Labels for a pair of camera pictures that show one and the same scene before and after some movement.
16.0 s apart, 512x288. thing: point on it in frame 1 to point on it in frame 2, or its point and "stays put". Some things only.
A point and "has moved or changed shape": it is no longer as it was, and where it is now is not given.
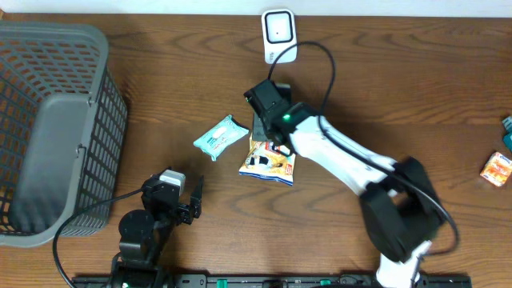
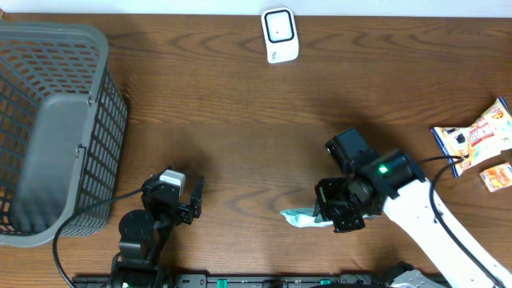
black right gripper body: (259, 127) to (342, 204)
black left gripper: (184, 214) stays put
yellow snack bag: (265, 158) to (466, 146)
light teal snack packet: (221, 137) to (302, 218)
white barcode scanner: (279, 34) stays put
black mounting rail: (262, 281) stays put
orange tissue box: (497, 169) has moved or changed shape
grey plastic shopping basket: (63, 121) stays put
